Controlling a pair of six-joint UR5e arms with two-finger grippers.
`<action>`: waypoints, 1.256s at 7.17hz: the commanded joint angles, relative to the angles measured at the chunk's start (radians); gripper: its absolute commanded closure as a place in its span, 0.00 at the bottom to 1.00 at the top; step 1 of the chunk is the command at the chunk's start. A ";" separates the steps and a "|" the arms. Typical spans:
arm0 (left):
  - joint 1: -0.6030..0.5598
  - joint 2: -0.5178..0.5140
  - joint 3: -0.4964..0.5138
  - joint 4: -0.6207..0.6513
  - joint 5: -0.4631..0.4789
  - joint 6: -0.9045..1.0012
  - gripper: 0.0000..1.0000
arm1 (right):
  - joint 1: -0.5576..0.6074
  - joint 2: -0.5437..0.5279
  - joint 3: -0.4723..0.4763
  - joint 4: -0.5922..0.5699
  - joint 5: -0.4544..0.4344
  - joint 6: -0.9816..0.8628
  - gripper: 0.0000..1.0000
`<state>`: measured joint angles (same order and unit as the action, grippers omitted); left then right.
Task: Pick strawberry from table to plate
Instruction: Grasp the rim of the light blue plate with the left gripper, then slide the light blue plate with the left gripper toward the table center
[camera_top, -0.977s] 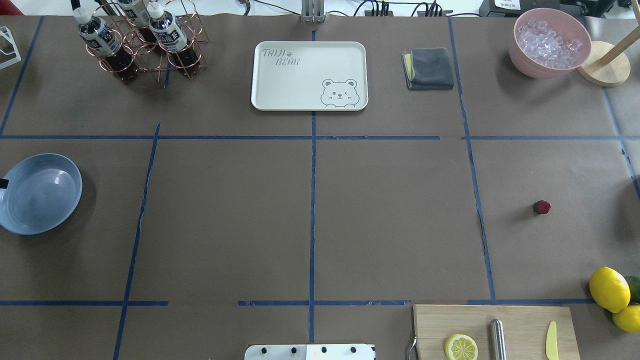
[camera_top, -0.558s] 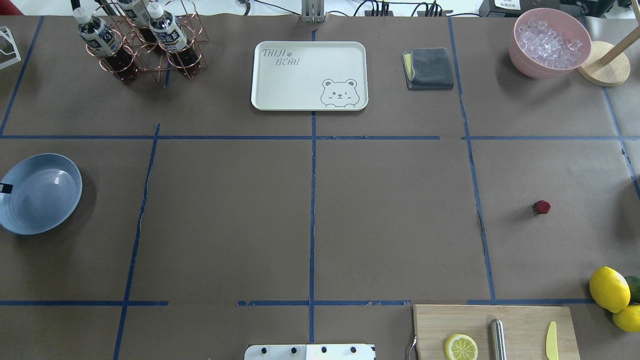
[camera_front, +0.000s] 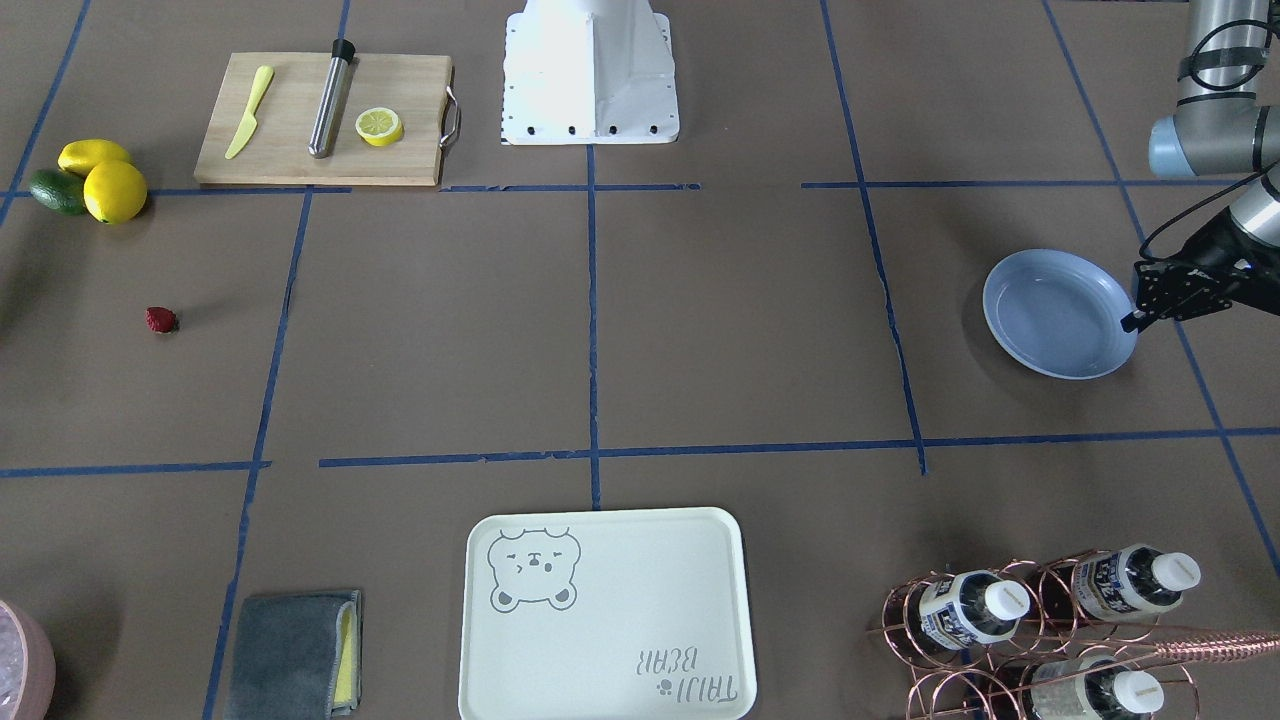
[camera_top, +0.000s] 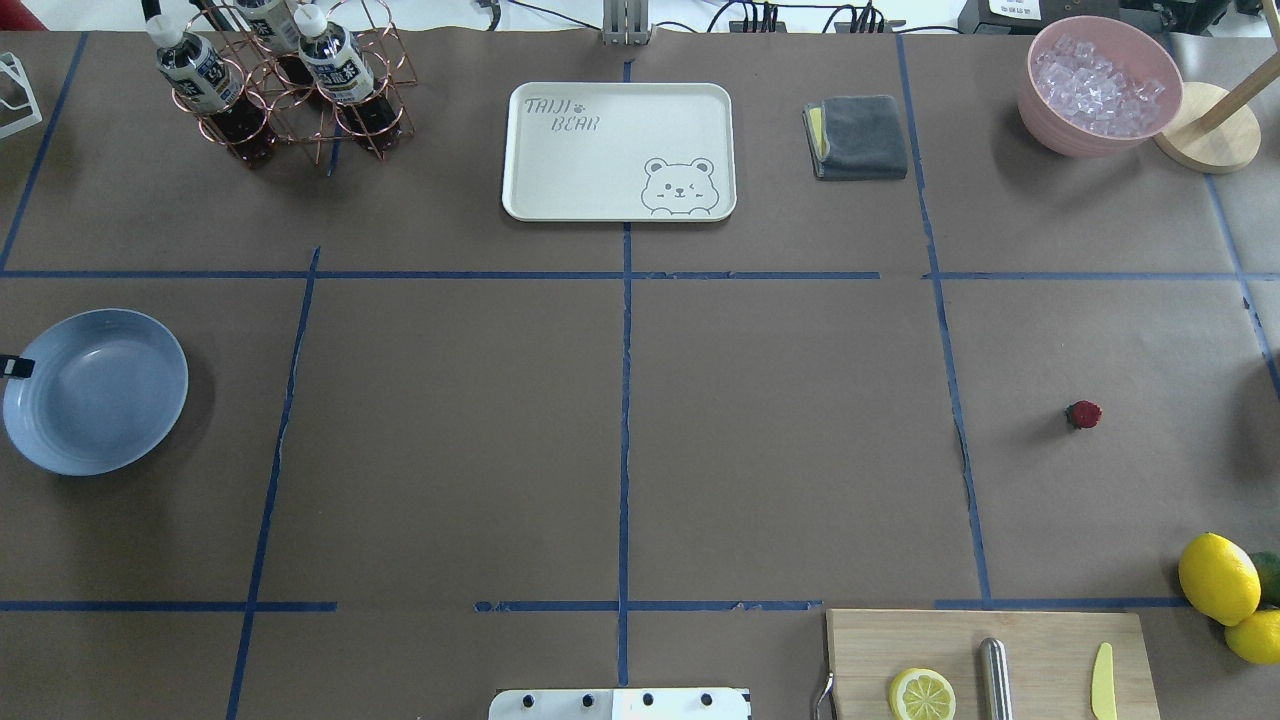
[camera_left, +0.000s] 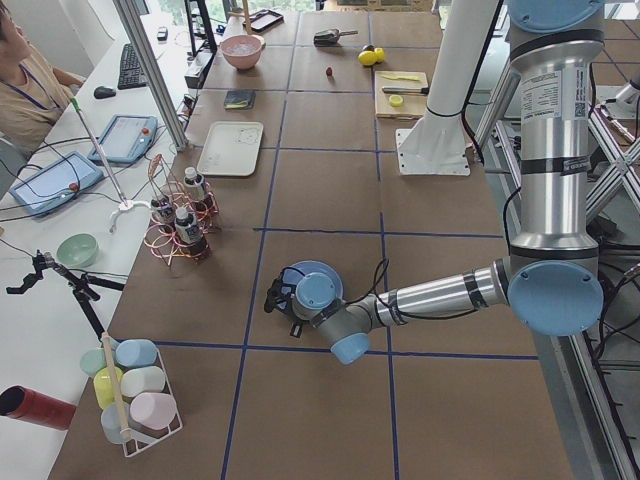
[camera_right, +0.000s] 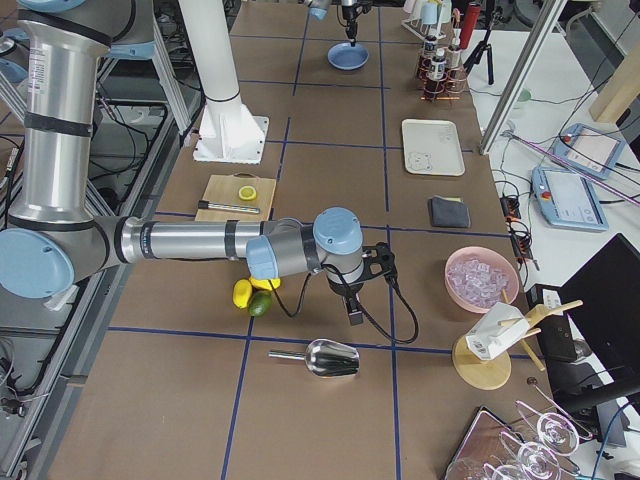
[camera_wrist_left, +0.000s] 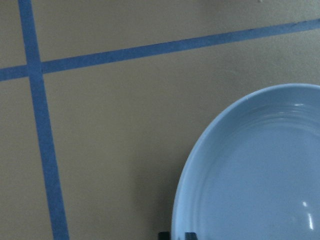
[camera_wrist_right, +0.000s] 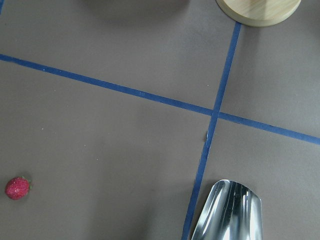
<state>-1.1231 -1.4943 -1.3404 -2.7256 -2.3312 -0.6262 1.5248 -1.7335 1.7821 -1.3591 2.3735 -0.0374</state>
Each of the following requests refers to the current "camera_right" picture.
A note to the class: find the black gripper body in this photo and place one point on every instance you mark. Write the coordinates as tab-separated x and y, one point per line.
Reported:
345	289
349	14

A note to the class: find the dark drink bottle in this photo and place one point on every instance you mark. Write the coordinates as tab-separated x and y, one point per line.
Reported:
437	65
429	49
453	53

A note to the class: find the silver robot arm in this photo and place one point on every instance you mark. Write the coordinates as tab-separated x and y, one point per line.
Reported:
319	8
52	240

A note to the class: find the copper bottle rack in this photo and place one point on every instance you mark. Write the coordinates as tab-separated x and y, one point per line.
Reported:
451	87

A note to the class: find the silver handled knife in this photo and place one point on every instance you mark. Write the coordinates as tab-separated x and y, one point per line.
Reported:
208	205

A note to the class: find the white mug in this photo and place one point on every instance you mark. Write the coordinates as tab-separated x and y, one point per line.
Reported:
499	329

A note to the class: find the wooden cup stand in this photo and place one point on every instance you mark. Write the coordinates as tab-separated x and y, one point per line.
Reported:
493	374

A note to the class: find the grey folded cloth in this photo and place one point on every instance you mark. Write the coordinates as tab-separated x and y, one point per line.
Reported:
448	213

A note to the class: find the black monitor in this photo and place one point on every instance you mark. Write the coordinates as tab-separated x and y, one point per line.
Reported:
608	319

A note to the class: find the pink bowl of ice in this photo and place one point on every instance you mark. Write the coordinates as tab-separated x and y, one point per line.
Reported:
476	278

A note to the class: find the yellow lemon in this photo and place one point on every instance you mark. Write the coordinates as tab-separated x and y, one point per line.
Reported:
242	293
265	284

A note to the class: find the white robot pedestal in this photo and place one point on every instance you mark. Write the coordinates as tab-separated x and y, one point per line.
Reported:
228	132

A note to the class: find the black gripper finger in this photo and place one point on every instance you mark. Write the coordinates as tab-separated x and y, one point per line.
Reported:
351	33
354	310

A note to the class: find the blue plate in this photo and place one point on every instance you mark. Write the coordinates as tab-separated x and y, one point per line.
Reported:
347	57

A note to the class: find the wine glass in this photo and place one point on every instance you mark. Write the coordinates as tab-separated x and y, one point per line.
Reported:
535	460
554	430

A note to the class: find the wooden cutting board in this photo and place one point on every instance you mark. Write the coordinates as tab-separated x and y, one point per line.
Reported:
225	190

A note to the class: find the lemon half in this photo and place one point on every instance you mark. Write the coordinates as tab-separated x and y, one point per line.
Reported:
247	193

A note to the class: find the cream bear tray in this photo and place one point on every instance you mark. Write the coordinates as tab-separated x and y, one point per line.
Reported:
432	147

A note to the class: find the black camera tripod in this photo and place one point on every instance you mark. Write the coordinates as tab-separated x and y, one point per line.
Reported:
492	14

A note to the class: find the aluminium frame post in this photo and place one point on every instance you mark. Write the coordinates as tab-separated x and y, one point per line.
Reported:
543	26

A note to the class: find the blue teach pendant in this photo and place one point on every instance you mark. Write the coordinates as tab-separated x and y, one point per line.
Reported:
589	150
567	200

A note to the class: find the green lime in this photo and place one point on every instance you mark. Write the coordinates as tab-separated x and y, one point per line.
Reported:
260	303

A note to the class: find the metal scoop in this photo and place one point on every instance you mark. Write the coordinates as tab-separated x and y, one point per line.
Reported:
325	358

